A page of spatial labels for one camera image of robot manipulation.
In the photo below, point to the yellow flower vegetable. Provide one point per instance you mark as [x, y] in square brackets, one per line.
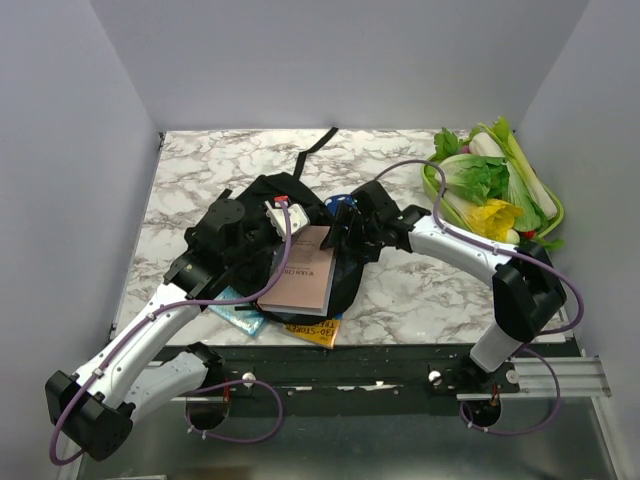
[495, 220]

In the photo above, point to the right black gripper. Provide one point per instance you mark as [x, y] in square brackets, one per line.
[371, 251]

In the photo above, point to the blue dinosaur pencil case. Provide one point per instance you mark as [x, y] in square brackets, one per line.
[334, 202]

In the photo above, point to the aluminium mounting rail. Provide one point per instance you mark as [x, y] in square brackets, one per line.
[390, 373]

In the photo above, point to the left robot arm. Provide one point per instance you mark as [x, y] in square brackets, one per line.
[97, 406]

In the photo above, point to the white daikon radish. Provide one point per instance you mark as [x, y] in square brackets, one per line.
[482, 144]

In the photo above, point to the black backpack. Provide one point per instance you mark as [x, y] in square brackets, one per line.
[278, 245]

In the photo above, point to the green celery stalk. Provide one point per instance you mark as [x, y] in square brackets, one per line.
[504, 136]

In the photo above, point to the white book pink flowers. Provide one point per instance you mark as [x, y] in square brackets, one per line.
[304, 287]

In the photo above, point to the green vegetable tray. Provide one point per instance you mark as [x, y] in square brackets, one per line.
[449, 214]

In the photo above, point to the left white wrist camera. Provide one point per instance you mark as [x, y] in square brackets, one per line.
[286, 217]

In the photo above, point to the napa cabbage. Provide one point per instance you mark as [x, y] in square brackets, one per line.
[474, 178]

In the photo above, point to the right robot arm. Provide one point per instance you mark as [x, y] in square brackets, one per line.
[526, 294]

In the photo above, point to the orange treehouse book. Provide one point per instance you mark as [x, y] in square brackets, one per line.
[321, 334]

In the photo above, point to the teal fantasy book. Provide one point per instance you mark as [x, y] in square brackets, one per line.
[242, 316]

